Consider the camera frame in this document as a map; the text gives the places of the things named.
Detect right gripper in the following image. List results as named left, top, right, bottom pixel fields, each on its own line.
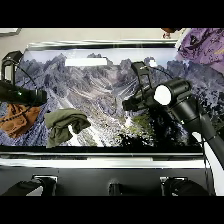
left=121, top=90, right=157, bottom=113

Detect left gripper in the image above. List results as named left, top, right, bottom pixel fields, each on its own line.
left=12, top=83, right=48, bottom=108

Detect green T-shirt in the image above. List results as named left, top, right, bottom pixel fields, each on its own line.
left=43, top=107, right=92, bottom=149

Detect brown garment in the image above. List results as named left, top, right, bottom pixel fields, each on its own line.
left=0, top=102, right=42, bottom=140

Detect purple garment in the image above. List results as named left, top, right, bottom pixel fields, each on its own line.
left=175, top=28, right=224, bottom=76

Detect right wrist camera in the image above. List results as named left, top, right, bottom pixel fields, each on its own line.
left=130, top=61, right=155, bottom=98

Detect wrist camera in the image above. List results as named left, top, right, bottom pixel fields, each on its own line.
left=1, top=50, right=24, bottom=85
left=130, top=61, right=155, bottom=98

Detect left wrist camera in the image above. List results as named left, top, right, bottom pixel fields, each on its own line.
left=1, top=50, right=24, bottom=85

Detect silver frame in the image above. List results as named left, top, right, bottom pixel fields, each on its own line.
left=0, top=151, right=215, bottom=197

